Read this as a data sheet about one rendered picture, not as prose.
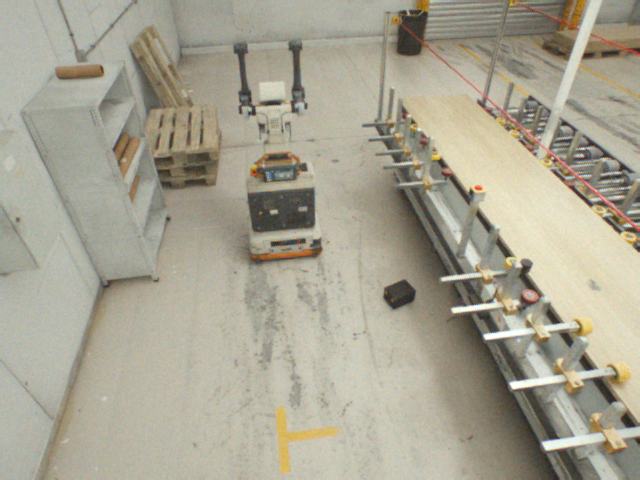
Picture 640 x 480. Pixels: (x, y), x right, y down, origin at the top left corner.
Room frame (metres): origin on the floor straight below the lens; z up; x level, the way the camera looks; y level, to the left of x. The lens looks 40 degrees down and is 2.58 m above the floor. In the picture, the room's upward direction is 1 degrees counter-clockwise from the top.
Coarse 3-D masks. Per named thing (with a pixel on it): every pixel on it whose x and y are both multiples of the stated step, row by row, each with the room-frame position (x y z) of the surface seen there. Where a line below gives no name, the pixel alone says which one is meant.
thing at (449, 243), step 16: (384, 128) 3.87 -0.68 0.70; (400, 160) 3.24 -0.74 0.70; (416, 176) 2.98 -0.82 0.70; (416, 192) 2.77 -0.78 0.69; (432, 208) 2.54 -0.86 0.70; (432, 224) 2.40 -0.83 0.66; (448, 240) 2.17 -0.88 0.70; (448, 256) 2.08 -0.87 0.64; (464, 272) 1.87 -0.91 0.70; (512, 352) 1.28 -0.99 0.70; (512, 368) 1.22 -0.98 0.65; (528, 368) 1.18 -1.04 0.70; (528, 400) 1.05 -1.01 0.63; (544, 400) 1.00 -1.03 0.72; (544, 416) 0.94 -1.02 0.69; (560, 416) 0.93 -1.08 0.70; (560, 432) 0.86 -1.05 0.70; (576, 464) 0.73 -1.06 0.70; (592, 464) 0.73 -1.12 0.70
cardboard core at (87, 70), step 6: (72, 66) 3.05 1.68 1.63; (78, 66) 3.05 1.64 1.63; (84, 66) 3.05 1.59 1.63; (90, 66) 3.05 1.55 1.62; (96, 66) 3.05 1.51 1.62; (102, 66) 3.11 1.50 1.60; (60, 72) 3.01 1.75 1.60; (66, 72) 3.01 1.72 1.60; (72, 72) 3.01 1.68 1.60; (78, 72) 3.02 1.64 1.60; (84, 72) 3.02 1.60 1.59; (90, 72) 3.03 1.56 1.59; (96, 72) 3.03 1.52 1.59; (102, 72) 3.09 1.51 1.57; (60, 78) 3.02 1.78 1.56
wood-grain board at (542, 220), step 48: (432, 96) 4.15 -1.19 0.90; (480, 144) 3.13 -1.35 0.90; (528, 192) 2.43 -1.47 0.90; (528, 240) 1.92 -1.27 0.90; (576, 240) 1.92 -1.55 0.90; (624, 240) 1.90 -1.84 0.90; (576, 288) 1.53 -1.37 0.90; (624, 288) 1.52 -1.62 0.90; (576, 336) 1.22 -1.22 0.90; (624, 336) 1.22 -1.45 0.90; (624, 384) 0.97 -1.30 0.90
